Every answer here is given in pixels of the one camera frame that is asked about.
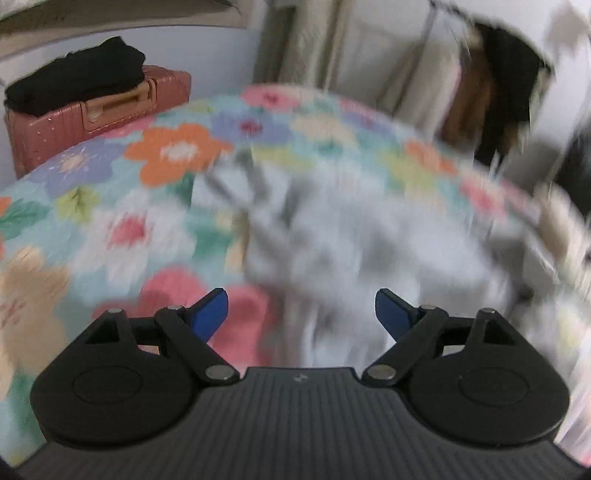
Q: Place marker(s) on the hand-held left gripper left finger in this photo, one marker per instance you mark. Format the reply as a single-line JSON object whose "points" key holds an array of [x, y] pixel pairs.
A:
{"points": [[210, 314]]}

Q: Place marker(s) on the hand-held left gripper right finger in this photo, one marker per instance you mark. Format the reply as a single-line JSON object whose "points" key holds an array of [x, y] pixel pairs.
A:
{"points": [[391, 314]]}

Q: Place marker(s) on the light grey garment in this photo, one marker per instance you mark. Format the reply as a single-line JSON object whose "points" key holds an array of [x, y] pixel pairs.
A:
{"points": [[351, 240]]}

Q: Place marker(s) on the dark hanging clothes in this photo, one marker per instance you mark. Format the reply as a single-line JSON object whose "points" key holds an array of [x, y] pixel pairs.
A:
{"points": [[501, 92]]}

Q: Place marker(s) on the floral bed sheet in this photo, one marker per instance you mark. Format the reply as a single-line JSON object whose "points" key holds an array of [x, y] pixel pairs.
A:
{"points": [[138, 207]]}

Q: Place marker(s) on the pink suitcase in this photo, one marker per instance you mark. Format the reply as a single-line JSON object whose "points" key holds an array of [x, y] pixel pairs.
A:
{"points": [[87, 120]]}

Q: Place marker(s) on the beige curtain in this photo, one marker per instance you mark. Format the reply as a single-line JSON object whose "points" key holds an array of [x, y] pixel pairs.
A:
{"points": [[351, 50]]}

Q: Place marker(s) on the black folded cloth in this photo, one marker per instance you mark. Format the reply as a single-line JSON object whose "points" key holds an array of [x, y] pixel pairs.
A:
{"points": [[76, 78]]}

